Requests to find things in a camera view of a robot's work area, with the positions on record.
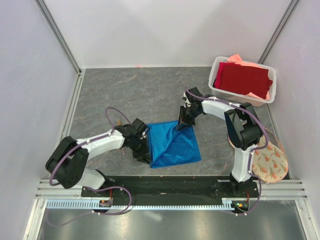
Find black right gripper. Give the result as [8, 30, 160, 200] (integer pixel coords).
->
[175, 105, 201, 131]

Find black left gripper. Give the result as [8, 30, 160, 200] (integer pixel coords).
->
[129, 136, 153, 165]

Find blue cloth napkin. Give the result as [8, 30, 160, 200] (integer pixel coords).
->
[147, 121, 202, 169]

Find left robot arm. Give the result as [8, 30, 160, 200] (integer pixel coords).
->
[45, 123, 152, 197]

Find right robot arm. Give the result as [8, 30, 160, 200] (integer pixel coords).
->
[176, 92, 265, 197]

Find white plastic basket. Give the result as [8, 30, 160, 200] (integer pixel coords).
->
[208, 54, 277, 107]

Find red cloth in basket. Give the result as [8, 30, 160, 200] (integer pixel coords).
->
[213, 62, 273, 100]

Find salmon cloth in basket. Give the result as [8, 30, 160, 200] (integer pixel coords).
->
[227, 54, 260, 68]

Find floral oval placemat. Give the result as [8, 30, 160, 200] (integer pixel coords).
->
[231, 135, 289, 183]

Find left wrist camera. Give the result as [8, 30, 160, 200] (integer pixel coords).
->
[130, 118, 150, 138]

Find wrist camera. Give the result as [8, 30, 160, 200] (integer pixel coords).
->
[184, 87, 203, 104]
[130, 118, 150, 138]

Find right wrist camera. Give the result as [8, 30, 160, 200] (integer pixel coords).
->
[184, 87, 203, 104]

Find slotted cable duct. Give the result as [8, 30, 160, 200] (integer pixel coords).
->
[46, 199, 248, 211]

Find right aluminium corner post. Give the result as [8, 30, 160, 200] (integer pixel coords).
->
[257, 0, 301, 65]

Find aluminium corner post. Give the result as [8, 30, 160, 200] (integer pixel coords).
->
[257, 0, 301, 65]
[35, 0, 82, 75]

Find left aluminium corner post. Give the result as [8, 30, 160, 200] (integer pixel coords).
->
[35, 0, 82, 75]

